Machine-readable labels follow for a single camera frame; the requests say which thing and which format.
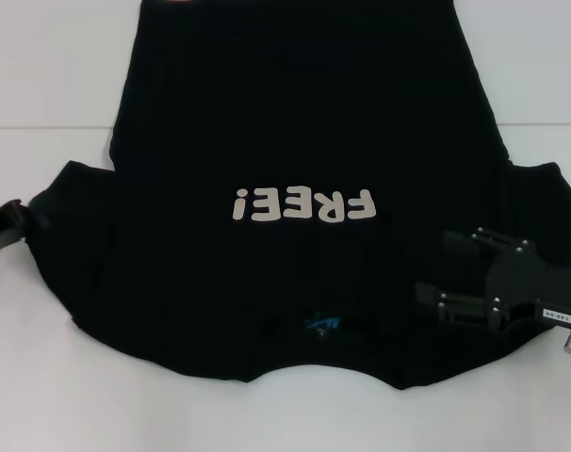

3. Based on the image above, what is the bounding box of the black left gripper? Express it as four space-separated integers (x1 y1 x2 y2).
0 199 52 261

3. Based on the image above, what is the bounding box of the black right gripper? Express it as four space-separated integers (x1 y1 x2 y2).
414 227 571 331

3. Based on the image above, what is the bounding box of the black shirt with FREE print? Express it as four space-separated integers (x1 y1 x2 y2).
24 0 571 392

